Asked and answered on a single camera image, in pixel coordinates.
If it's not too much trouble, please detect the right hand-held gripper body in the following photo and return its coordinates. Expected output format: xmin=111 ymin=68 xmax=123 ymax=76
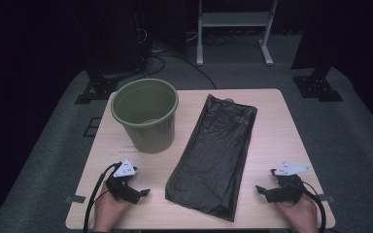
xmin=264 ymin=161 xmax=313 ymax=205

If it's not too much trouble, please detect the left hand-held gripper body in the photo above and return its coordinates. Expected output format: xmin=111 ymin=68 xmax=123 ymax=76
xmin=105 ymin=158 xmax=142 ymax=205

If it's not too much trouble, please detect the green plastic bin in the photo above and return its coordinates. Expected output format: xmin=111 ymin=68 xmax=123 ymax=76
xmin=110 ymin=78 xmax=180 ymax=154

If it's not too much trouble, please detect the black trash bag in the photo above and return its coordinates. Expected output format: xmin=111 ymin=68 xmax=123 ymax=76
xmin=164 ymin=93 xmax=258 ymax=223

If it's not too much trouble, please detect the person's left hand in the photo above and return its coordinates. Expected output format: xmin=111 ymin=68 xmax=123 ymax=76
xmin=92 ymin=182 xmax=132 ymax=233

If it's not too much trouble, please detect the person's right hand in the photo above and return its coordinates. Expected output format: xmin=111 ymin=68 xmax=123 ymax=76
xmin=275 ymin=193 xmax=319 ymax=233

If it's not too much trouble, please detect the grey tape strip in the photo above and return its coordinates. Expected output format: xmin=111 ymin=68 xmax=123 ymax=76
xmin=319 ymin=193 xmax=336 ymax=204
xmin=64 ymin=194 xmax=87 ymax=205

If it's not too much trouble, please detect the black stand base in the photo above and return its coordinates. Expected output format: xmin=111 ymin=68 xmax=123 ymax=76
xmin=74 ymin=68 xmax=119 ymax=105
xmin=291 ymin=64 xmax=344 ymax=103

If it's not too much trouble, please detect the dark equipment rack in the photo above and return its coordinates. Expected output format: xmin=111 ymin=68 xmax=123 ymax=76
xmin=84 ymin=0 xmax=152 ymax=77

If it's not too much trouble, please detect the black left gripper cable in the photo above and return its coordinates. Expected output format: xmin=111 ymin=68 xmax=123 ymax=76
xmin=83 ymin=162 xmax=122 ymax=233

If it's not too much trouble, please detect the black floor cable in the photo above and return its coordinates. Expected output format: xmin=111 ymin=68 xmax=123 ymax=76
xmin=122 ymin=52 xmax=219 ymax=91

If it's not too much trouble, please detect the white metal stand frame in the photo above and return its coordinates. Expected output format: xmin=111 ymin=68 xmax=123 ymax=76
xmin=196 ymin=0 xmax=279 ymax=68

